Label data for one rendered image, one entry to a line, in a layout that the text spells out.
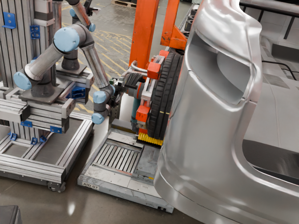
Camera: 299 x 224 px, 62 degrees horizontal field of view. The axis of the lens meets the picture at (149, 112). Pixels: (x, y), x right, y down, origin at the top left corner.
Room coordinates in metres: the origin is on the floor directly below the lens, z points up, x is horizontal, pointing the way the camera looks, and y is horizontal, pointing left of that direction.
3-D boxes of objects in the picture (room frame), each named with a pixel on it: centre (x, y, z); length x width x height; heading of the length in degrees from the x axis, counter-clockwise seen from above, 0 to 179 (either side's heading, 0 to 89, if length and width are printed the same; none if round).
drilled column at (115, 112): (2.40, 0.40, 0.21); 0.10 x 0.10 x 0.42; 83
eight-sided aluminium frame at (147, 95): (1.70, 0.01, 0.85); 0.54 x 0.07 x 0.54; 173
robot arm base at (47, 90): (1.45, 0.76, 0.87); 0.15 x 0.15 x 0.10
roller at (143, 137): (1.57, -0.08, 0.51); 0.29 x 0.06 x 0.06; 83
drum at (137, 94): (1.70, 0.08, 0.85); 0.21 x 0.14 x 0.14; 83
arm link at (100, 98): (1.28, 0.30, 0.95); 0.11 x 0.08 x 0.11; 173
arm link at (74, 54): (1.95, 0.75, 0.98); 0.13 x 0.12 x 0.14; 74
